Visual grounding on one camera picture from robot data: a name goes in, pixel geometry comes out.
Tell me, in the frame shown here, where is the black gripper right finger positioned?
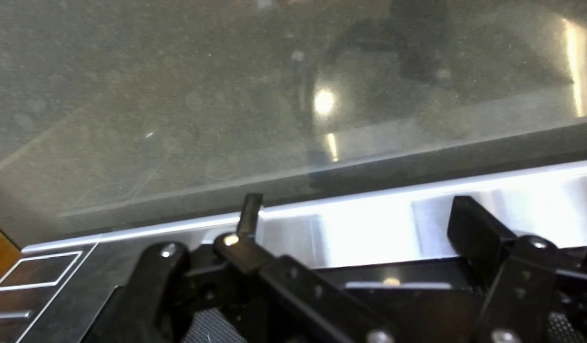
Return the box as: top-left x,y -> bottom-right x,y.
448,195 -> 587,343

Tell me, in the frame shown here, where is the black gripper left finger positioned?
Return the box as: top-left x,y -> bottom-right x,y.
82,191 -> 347,343

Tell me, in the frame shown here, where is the small countertop microwave body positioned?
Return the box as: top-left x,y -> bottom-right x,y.
0,243 -> 103,343

